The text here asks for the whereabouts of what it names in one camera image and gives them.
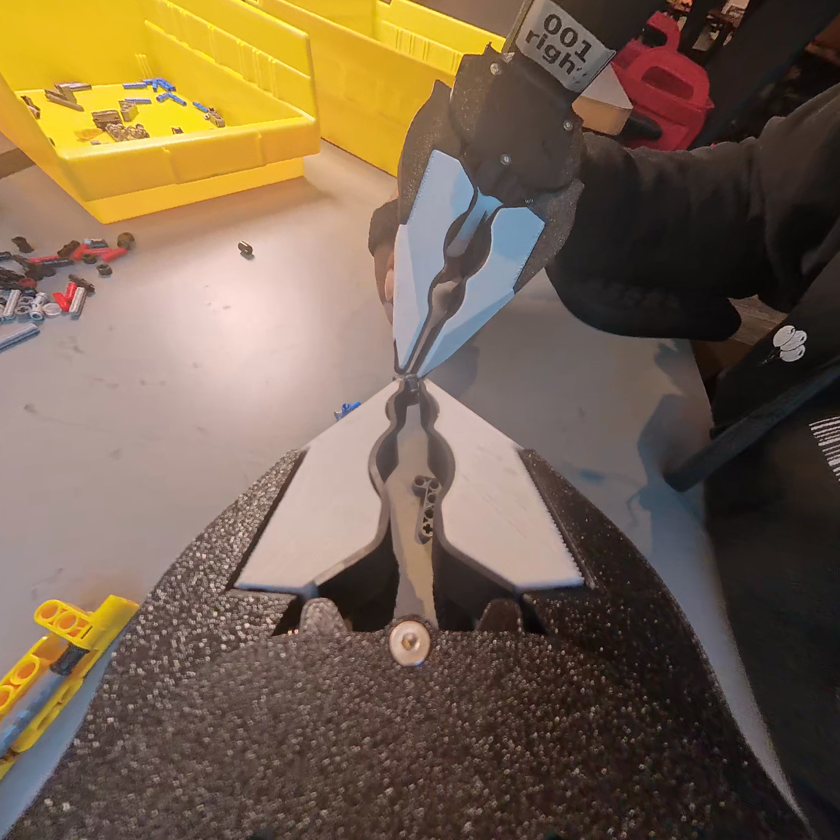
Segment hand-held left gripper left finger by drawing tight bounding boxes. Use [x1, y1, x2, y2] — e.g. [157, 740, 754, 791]
[234, 379, 403, 592]

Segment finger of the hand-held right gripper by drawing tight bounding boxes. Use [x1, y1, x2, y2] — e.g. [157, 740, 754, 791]
[416, 206, 547, 380]
[392, 150, 480, 375]

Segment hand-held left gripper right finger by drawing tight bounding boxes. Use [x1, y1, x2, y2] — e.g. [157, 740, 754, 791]
[423, 379, 586, 590]

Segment dark grey l-shaped beam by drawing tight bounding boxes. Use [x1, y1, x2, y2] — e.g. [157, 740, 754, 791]
[413, 476, 442, 544]

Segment yellow plastic bin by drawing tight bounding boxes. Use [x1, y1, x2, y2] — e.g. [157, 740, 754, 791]
[0, 0, 322, 224]
[262, 0, 500, 178]

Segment person's right forearm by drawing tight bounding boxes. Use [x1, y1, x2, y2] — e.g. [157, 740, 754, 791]
[545, 85, 840, 342]

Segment red plastic container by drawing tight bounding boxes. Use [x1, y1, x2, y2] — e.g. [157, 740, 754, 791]
[613, 12, 715, 151]

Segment group of blue pegs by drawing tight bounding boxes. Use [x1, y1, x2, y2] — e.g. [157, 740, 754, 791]
[123, 77, 211, 112]

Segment group of grey brick pieces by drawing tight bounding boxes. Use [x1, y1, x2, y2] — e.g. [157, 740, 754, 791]
[20, 82, 227, 144]

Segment pile of black red pegs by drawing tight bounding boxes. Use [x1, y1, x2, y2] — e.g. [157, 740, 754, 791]
[0, 231, 135, 352]

